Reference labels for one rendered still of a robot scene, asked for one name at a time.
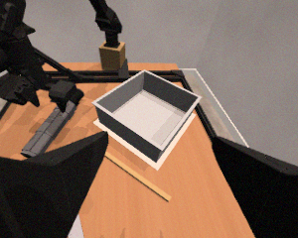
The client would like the brown rectangular bar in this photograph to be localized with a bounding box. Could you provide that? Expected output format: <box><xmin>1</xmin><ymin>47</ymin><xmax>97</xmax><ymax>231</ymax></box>
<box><xmin>105</xmin><ymin>151</ymin><xmax>171</xmax><ymax>202</ymax></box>

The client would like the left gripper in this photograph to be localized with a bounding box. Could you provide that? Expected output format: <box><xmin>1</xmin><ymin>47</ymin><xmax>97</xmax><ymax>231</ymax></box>
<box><xmin>0</xmin><ymin>59</ymin><xmax>77</xmax><ymax>113</ymax></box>

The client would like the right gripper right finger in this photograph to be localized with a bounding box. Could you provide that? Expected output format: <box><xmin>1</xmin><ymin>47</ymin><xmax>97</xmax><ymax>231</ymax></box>
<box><xmin>212</xmin><ymin>136</ymin><xmax>298</xmax><ymax>238</ymax></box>

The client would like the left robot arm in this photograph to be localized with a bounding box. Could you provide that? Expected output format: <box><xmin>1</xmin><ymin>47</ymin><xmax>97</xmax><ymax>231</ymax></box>
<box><xmin>0</xmin><ymin>0</ymin><xmax>122</xmax><ymax>106</ymax></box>

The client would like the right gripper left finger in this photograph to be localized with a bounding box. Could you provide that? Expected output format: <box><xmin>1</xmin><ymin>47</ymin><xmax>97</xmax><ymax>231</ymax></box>
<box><xmin>0</xmin><ymin>131</ymin><xmax>108</xmax><ymax>238</ymax></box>

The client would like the grey flat bar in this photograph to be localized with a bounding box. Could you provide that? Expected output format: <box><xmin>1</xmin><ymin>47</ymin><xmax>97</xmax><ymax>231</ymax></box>
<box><xmin>68</xmin><ymin>215</ymin><xmax>84</xmax><ymax>238</ymax></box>

